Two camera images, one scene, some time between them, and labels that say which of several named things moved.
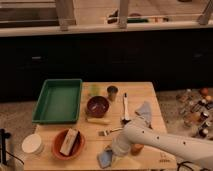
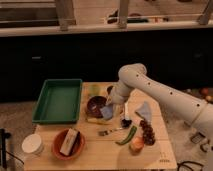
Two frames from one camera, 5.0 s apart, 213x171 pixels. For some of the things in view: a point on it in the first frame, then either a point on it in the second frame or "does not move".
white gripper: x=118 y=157 → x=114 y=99
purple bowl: x=97 y=106 does not move
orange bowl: x=77 y=147 does not move
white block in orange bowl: x=69 y=141 does not move
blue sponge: x=104 y=158 → x=106 y=111
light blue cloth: x=144 y=111 does not move
